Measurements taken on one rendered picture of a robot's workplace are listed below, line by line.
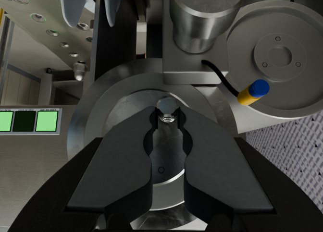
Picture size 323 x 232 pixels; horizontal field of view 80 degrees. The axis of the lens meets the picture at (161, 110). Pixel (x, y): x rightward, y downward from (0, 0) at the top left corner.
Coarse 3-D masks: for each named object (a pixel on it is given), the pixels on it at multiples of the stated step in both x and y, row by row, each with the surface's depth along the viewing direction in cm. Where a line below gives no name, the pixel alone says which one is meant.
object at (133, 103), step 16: (128, 96) 15; (144, 96) 15; (160, 96) 15; (176, 96) 15; (112, 112) 15; (128, 112) 15; (160, 128) 15; (176, 128) 15; (160, 144) 15; (176, 144) 14; (160, 160) 14; (176, 160) 14; (160, 176) 14; (176, 176) 14
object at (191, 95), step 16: (128, 80) 17; (144, 80) 17; (160, 80) 17; (112, 96) 17; (192, 96) 17; (96, 112) 17; (208, 112) 17; (96, 128) 17; (160, 192) 15; (176, 192) 15; (160, 208) 15
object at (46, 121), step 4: (40, 112) 51; (44, 112) 51; (48, 112) 51; (52, 112) 51; (56, 112) 51; (40, 116) 51; (44, 116) 51; (48, 116) 51; (52, 116) 51; (56, 116) 51; (40, 120) 51; (44, 120) 51; (48, 120) 51; (52, 120) 51; (40, 124) 50; (44, 124) 50; (48, 124) 50; (52, 124) 50; (40, 128) 50; (44, 128) 50; (48, 128) 50; (52, 128) 50
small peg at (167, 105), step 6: (168, 96) 12; (162, 102) 12; (168, 102) 12; (174, 102) 12; (162, 108) 12; (168, 108) 12; (174, 108) 12; (162, 114) 12; (168, 114) 12; (174, 114) 12; (162, 120) 14; (168, 120) 14
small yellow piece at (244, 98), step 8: (208, 64) 14; (216, 72) 13; (224, 80) 13; (256, 80) 10; (264, 80) 10; (232, 88) 12; (248, 88) 10; (256, 88) 10; (264, 88) 10; (240, 96) 11; (248, 96) 10; (256, 96) 10; (248, 104) 11
